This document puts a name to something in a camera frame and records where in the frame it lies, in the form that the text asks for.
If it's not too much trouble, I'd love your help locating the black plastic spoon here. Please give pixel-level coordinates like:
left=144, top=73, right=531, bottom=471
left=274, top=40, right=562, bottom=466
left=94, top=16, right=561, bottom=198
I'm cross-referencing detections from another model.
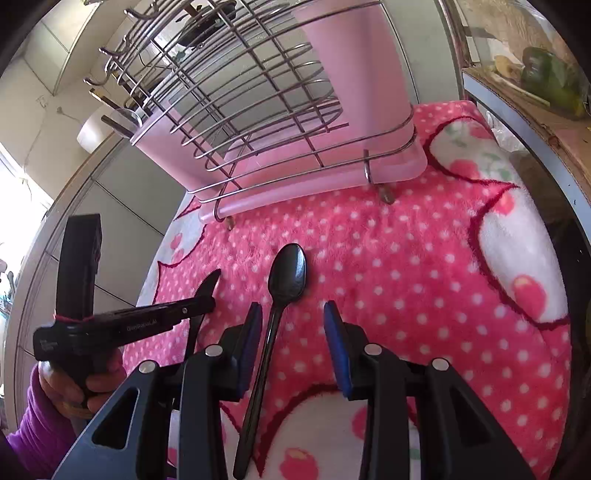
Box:
left=232, top=243, right=308, bottom=479

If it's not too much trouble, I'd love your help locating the clear plastic spoon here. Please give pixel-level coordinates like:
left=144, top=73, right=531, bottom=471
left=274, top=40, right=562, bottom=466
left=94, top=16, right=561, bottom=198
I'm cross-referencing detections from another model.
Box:
left=110, top=108, right=142, bottom=132

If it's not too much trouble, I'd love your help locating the dark chopstick gold tip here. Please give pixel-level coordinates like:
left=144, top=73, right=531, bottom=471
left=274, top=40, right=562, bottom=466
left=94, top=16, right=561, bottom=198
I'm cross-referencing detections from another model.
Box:
left=88, top=88, right=138, bottom=110

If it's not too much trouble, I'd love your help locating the left hand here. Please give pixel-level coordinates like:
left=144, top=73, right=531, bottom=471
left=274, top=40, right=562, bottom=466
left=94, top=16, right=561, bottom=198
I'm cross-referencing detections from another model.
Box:
left=37, top=349, right=126, bottom=420

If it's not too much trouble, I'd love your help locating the pink polka dot towel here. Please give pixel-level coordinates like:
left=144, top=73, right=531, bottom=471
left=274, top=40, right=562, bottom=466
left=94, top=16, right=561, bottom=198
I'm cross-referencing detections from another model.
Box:
left=138, top=101, right=571, bottom=479

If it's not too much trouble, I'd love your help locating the white rice cooker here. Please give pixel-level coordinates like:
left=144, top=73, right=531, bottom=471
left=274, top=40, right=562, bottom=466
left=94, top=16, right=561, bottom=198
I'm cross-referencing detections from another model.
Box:
left=76, top=105, right=117, bottom=154

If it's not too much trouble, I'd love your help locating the pink utensil cup left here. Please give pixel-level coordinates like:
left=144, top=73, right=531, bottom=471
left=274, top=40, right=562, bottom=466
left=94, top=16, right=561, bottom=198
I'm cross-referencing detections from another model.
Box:
left=131, top=107, right=231, bottom=200

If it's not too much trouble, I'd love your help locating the pink utensil cup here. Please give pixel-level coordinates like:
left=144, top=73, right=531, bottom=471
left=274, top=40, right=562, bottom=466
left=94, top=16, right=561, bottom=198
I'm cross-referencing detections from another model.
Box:
left=294, top=1, right=427, bottom=183
left=131, top=107, right=231, bottom=200

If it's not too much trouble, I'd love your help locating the pink plastic drip tray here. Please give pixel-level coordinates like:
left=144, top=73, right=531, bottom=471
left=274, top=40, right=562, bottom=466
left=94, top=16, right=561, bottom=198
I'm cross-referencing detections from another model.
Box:
left=187, top=100, right=427, bottom=223

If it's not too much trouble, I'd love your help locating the black wok with lid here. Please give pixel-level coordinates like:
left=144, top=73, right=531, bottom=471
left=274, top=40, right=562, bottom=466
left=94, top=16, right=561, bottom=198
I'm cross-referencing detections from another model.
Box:
left=178, top=1, right=236, bottom=47

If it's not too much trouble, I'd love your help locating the metal storage shelf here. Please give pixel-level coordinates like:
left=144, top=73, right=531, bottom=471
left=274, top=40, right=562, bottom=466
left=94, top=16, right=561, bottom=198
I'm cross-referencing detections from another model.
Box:
left=438, top=1, right=590, bottom=276

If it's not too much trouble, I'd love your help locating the clear container with vegetables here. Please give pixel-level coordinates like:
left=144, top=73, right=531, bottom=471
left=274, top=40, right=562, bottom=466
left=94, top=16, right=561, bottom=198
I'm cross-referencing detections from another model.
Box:
left=457, top=1, right=590, bottom=120

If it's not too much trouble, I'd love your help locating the pink utensil cup right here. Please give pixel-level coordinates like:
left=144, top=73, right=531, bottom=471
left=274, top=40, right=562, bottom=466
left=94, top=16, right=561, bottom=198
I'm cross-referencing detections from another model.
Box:
left=294, top=1, right=427, bottom=183

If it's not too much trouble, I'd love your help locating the metal wire dish rack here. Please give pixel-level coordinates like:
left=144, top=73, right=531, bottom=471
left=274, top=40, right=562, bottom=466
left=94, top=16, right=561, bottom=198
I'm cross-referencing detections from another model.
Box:
left=83, top=0, right=419, bottom=230

